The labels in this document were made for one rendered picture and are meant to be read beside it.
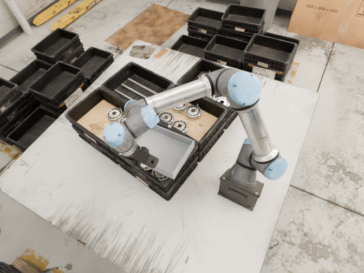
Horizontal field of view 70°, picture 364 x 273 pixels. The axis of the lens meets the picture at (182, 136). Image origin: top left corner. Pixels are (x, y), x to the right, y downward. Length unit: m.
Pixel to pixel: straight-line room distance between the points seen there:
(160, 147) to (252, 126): 0.45
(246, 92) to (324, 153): 1.80
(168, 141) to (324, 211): 1.55
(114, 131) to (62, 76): 1.91
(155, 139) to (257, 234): 0.72
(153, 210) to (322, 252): 1.35
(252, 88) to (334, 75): 2.50
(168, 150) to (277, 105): 0.97
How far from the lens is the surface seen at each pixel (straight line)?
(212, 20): 3.31
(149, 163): 1.03
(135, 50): 2.40
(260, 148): 1.15
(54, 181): 1.77
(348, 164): 2.71
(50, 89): 2.67
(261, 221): 1.49
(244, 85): 0.97
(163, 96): 1.02
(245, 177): 1.33
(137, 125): 0.88
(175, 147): 1.25
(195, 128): 1.58
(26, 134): 2.74
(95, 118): 1.76
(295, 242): 2.26
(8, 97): 2.71
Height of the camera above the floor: 2.10
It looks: 55 degrees down
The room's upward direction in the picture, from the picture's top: 6 degrees counter-clockwise
